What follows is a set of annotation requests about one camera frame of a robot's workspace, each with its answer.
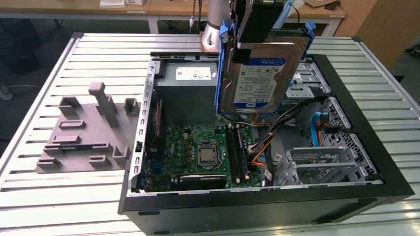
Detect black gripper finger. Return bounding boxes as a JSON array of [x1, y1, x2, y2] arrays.
[[230, 0, 275, 62]]

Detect hard disk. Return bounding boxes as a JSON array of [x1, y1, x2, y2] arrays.
[[214, 21, 316, 117]]

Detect metal disk bay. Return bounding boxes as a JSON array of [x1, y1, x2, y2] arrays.
[[286, 146, 375, 185]]

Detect brown cardboard piece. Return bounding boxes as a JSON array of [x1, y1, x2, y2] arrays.
[[304, 0, 339, 8]]

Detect metal optical drive cage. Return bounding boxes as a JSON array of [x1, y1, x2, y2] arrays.
[[282, 60, 332, 114]]

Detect grey power supply unit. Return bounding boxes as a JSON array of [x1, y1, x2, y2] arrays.
[[154, 61, 220, 126]]

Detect white papers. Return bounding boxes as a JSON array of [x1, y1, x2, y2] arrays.
[[99, 0, 127, 9]]

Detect wooden desk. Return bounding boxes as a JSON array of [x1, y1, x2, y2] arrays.
[[52, 0, 348, 34]]

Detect green motherboard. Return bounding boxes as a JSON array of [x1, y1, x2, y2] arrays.
[[144, 124, 266, 192]]

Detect black RAM slot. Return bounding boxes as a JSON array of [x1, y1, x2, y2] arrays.
[[226, 124, 243, 183]]

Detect silver CPU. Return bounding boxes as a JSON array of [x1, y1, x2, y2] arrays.
[[199, 148, 218, 163]]

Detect black CPU socket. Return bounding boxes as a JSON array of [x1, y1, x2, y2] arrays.
[[195, 141, 220, 172]]

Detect black graphics card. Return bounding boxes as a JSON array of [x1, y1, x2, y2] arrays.
[[170, 173, 228, 191]]

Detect black office chair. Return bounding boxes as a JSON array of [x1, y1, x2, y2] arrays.
[[0, 18, 43, 74]]

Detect grey parts rack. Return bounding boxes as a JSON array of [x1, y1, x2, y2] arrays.
[[34, 82, 143, 175]]

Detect black PC case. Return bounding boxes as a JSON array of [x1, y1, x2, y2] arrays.
[[118, 51, 416, 235]]

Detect grey stand foot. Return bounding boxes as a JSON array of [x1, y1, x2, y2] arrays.
[[0, 83, 15, 101]]

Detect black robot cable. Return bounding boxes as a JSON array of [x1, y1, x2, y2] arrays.
[[188, 0, 204, 28]]

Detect black wire bundle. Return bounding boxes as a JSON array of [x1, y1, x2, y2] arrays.
[[254, 101, 312, 154]]

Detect blue data wire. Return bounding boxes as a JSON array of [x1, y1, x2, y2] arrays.
[[310, 111, 330, 148]]

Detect thin red wire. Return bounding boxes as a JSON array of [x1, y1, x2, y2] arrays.
[[150, 100, 164, 153]]

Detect black power wire connector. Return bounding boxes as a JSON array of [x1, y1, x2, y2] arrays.
[[315, 123, 352, 135]]

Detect orange flat wire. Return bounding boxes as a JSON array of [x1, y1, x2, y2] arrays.
[[251, 150, 270, 166]]

